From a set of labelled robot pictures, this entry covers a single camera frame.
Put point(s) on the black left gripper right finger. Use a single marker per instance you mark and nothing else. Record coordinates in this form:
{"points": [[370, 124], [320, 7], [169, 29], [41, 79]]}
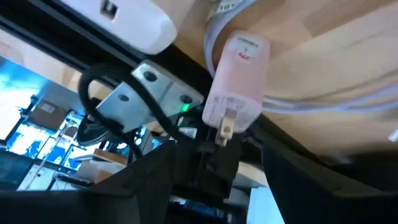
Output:
{"points": [[326, 208]]}

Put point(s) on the small USB wall charger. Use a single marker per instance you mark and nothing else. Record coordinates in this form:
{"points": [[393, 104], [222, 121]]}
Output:
{"points": [[236, 81]]}

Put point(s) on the black metal table frame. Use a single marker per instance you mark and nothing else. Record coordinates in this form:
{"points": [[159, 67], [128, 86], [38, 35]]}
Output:
{"points": [[46, 34]]}

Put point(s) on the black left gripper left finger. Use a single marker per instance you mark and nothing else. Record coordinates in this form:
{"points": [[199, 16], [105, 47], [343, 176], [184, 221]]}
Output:
{"points": [[77, 208]]}

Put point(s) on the silver metal corner bracket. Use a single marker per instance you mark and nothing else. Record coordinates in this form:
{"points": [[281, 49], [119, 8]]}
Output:
{"points": [[161, 90]]}

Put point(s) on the white power strip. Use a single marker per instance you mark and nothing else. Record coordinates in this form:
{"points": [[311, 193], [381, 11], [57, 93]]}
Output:
{"points": [[136, 25]]}

